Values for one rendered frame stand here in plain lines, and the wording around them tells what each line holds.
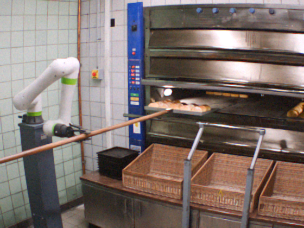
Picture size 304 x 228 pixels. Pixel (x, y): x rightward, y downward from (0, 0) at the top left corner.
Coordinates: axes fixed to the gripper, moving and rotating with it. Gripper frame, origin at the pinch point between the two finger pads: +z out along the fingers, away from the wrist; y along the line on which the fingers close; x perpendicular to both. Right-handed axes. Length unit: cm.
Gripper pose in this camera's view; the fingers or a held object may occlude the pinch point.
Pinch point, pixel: (85, 135)
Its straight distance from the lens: 231.2
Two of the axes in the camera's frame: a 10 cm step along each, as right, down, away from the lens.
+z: 8.4, 1.0, -5.4
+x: -5.5, 1.6, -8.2
